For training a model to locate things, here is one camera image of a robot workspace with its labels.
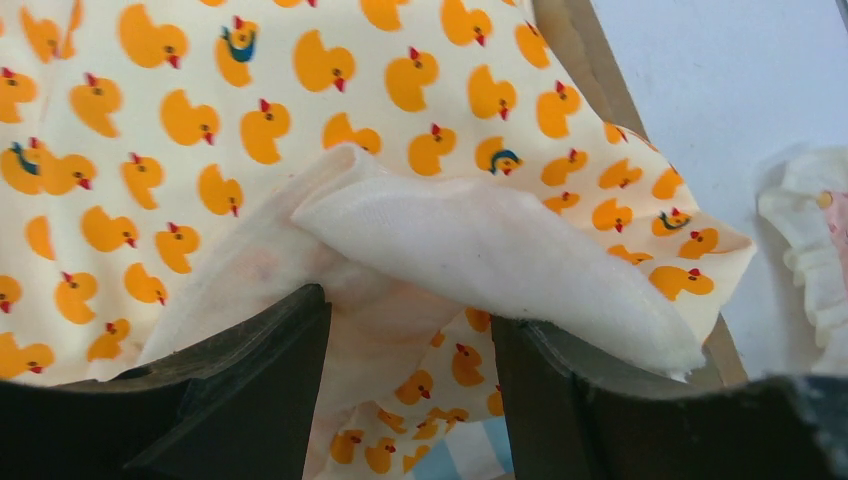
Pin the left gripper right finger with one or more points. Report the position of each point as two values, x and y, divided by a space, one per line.
575 412

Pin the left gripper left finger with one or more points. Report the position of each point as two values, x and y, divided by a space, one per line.
237 405

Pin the orange patterned pet mattress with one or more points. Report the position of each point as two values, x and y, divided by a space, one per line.
171 168

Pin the pink frilled small pillow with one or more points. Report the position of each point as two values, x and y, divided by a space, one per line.
808 208

